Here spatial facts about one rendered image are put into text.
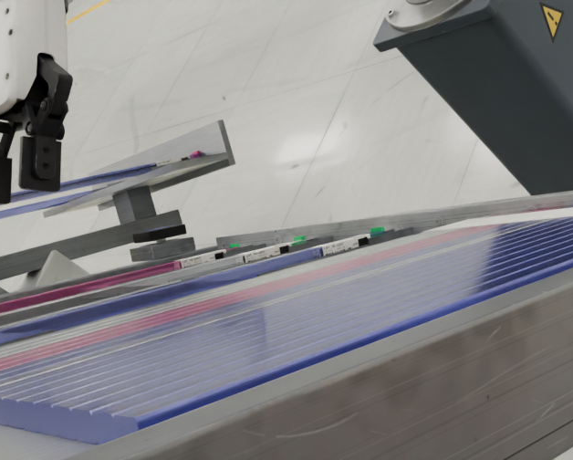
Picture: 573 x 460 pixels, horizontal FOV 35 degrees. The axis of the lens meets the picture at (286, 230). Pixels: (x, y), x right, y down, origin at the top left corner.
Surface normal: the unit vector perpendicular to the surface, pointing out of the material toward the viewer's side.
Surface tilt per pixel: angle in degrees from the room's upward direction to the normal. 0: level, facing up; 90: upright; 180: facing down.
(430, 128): 0
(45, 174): 90
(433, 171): 0
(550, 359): 90
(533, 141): 90
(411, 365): 90
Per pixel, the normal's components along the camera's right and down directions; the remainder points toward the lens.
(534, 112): -0.39, 0.83
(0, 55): -0.71, -0.09
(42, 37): 0.65, -0.14
